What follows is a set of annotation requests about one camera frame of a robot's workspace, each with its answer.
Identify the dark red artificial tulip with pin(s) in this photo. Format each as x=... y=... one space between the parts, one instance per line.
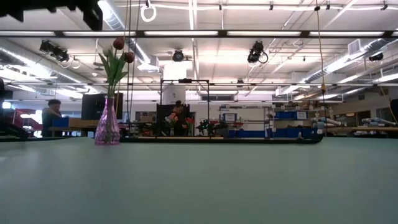
x=129 y=57
x=118 y=43

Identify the pale blue robot arm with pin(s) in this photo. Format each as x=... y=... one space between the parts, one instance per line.
x=377 y=121
x=326 y=120

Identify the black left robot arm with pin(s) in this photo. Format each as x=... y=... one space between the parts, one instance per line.
x=12 y=9

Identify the purple ribbed glass vase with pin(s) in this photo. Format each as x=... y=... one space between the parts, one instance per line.
x=107 y=127

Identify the black monitor screen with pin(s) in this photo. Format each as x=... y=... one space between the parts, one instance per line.
x=88 y=107

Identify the round black ceiling device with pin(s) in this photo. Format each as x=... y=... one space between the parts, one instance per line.
x=178 y=56

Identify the cardboard box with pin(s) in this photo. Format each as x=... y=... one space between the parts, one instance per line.
x=79 y=123

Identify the blue box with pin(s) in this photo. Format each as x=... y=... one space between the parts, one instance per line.
x=62 y=122

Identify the person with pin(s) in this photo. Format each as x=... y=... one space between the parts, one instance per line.
x=49 y=118
x=180 y=105

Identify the white cylindrical unit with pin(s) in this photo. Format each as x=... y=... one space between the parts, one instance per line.
x=174 y=95

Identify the small pink flower bouquet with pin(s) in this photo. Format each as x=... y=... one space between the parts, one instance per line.
x=171 y=118

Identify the small red flower bunch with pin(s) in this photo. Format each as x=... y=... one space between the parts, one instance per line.
x=189 y=120

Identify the white sign board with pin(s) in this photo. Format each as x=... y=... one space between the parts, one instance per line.
x=229 y=117

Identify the metal shelf with blue bins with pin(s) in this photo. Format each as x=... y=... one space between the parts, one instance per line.
x=283 y=115

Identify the black bar with light strips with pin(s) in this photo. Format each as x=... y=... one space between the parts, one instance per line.
x=342 y=33

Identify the black ceiling dome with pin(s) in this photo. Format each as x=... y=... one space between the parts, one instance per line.
x=376 y=57

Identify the wooden workbench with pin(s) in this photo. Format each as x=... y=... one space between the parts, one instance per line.
x=373 y=128

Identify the black rectangular rig frame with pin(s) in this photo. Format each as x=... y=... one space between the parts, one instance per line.
x=185 y=81

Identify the black aluminium table frame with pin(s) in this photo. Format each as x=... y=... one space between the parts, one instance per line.
x=264 y=140

